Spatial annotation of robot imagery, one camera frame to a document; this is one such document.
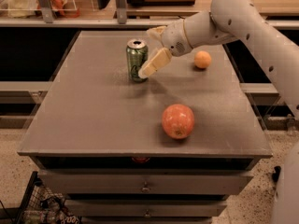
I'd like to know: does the clear plastic bin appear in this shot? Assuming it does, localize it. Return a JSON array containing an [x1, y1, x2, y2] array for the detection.
[[0, 0, 79, 18]]

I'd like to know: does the green soda can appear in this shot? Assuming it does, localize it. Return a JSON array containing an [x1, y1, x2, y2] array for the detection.
[[126, 39, 148, 82]]

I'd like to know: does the black metal frame leg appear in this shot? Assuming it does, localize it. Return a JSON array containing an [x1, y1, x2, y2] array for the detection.
[[272, 166, 281, 183]]

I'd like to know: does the black wire basket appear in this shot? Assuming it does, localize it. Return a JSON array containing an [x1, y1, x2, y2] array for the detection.
[[14, 171, 82, 224]]

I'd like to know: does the small orange fruit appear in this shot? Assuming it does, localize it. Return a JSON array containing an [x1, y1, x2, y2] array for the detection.
[[194, 50, 212, 69]]

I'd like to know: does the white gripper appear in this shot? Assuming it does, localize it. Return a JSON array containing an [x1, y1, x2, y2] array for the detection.
[[138, 20, 192, 78]]

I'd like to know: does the grey drawer cabinet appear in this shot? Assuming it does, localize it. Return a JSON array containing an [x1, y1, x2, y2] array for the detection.
[[19, 31, 272, 224]]

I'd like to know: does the wooden shelf with metal brackets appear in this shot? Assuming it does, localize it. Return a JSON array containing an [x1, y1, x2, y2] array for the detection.
[[0, 0, 299, 29]]

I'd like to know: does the red apple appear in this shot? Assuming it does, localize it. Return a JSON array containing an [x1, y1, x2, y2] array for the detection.
[[162, 104, 194, 139]]

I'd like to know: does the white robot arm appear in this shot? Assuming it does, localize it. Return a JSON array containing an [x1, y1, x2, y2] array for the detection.
[[139, 0, 299, 224]]

